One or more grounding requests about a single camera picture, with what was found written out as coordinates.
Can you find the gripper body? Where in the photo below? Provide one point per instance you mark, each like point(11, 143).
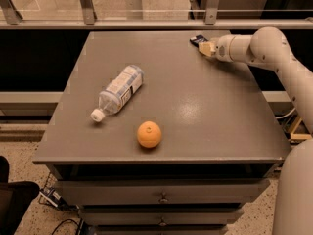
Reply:
point(222, 48)

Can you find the dark blue rxbar wrapper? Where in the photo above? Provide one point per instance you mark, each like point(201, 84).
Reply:
point(197, 40)

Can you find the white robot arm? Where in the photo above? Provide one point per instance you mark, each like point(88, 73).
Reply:
point(269, 49)

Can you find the clear plastic water bottle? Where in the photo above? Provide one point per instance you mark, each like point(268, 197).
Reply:
point(113, 97)

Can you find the orange fruit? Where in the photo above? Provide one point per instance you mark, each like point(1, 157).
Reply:
point(149, 134)

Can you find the grey drawer cabinet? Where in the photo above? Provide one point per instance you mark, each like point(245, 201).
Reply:
point(215, 123)

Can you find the upper grey drawer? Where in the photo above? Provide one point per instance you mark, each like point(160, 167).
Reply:
point(143, 192)

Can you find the grey drawer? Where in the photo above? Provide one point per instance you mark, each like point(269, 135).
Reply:
point(143, 192)
point(162, 216)

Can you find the metal glass railing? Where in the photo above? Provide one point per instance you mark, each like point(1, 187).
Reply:
point(159, 14)

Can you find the lower grey drawer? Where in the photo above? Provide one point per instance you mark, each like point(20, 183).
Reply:
point(162, 216)

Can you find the small box on floor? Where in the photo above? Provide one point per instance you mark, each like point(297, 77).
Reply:
point(51, 195)

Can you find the black office chair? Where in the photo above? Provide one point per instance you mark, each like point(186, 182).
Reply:
point(15, 198)

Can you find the yellow wooden frame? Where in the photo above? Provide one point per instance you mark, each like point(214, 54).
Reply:
point(298, 131)

